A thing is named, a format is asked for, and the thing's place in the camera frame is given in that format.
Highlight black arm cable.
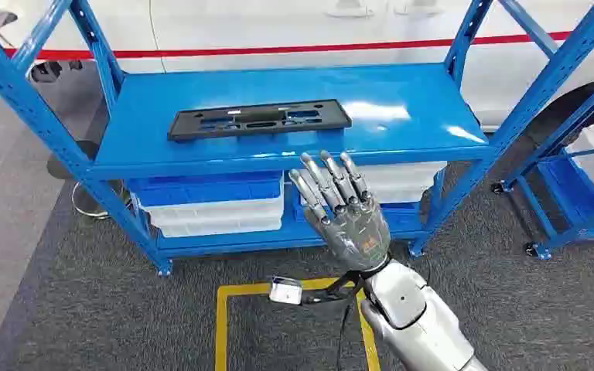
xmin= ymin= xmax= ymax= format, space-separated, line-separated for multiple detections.
xmin=334 ymin=299 xmax=355 ymax=371

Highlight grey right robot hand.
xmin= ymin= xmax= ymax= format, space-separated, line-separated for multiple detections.
xmin=288 ymin=149 xmax=392 ymax=274

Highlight white car with red stripe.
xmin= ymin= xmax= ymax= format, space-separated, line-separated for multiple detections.
xmin=0 ymin=0 xmax=594 ymax=155

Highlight blue metal shelf rack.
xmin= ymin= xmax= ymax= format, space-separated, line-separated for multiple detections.
xmin=0 ymin=0 xmax=594 ymax=278
xmin=490 ymin=63 xmax=594 ymax=261

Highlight black plastic plate holder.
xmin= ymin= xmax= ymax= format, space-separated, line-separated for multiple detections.
xmin=166 ymin=98 xmax=353 ymax=143

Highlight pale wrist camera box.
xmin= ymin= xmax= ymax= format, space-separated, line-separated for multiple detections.
xmin=268 ymin=276 xmax=305 ymax=307

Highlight yellow tape floor square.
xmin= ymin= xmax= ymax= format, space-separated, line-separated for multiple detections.
xmin=213 ymin=277 xmax=383 ymax=371

